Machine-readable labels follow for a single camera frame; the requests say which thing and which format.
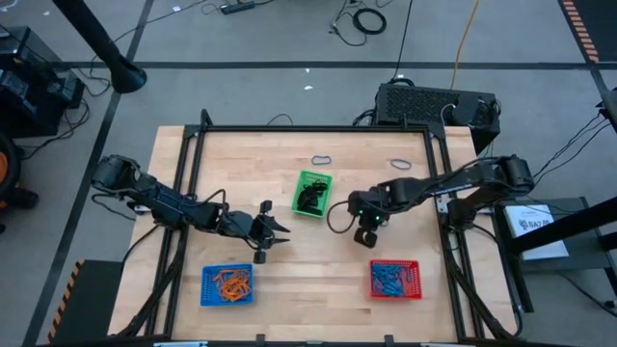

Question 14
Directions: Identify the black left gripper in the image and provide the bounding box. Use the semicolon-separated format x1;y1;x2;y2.
224;200;292;265

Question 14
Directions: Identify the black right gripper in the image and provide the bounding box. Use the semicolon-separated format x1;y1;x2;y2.
347;185;393;250

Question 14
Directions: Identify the green plastic basket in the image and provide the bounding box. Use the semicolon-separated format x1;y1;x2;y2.
290;169;335;220

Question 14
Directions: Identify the blue plastic basket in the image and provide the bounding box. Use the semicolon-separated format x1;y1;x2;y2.
200;262;255;308

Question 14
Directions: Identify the red plastic basket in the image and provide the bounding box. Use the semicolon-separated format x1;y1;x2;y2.
368;258;424;302

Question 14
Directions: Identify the black perforated computer case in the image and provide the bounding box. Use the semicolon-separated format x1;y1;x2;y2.
374;82;501;155

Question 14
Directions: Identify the white printed sign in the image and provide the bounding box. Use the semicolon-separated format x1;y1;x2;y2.
503;203;571;262

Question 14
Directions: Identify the black hazard-striped floor mat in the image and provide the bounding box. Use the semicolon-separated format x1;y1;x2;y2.
46;259;124;346
558;0;617;64

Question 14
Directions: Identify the black side stand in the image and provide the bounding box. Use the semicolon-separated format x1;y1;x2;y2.
496;195;617;314

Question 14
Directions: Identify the black round standing pole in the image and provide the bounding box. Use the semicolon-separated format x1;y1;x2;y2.
50;0;148;95

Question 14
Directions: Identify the black power strip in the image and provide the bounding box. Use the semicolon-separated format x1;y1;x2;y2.
220;1;256;15

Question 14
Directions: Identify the orange black wheeled machine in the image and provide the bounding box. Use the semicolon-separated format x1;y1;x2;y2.
0;133;40;233

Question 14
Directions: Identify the black equipment cart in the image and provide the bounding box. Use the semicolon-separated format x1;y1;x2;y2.
0;26;87;140

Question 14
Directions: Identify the black aluminium table frame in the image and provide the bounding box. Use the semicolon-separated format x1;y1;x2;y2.
115;108;522;346

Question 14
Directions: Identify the long black floor cable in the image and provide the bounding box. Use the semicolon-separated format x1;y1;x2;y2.
393;0;415;82

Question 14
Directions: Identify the coiled black cable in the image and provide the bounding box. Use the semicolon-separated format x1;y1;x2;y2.
352;7;389;37

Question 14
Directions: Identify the yellow floor cable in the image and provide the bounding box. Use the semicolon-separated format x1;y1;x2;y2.
449;0;482;92

